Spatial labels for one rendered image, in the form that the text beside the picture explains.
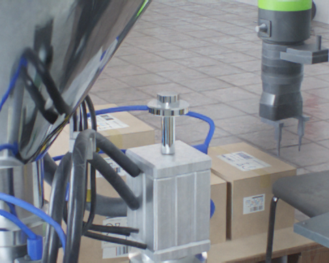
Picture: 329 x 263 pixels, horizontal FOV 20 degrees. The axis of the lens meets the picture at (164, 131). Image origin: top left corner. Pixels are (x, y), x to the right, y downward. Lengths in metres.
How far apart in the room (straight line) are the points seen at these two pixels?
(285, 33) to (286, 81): 0.09
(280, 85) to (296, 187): 1.30
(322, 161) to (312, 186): 2.20
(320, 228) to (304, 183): 1.11
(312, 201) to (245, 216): 0.91
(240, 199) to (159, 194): 2.99
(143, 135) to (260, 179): 0.56
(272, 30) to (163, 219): 0.96
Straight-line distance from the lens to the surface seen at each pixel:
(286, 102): 1.63
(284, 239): 3.70
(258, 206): 3.69
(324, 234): 1.79
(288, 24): 1.58
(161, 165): 0.63
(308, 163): 5.05
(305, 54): 1.56
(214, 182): 3.55
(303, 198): 2.81
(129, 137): 3.31
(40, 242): 0.60
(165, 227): 0.65
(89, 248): 3.40
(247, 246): 3.62
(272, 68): 1.60
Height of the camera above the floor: 1.62
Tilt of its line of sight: 17 degrees down
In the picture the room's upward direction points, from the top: straight up
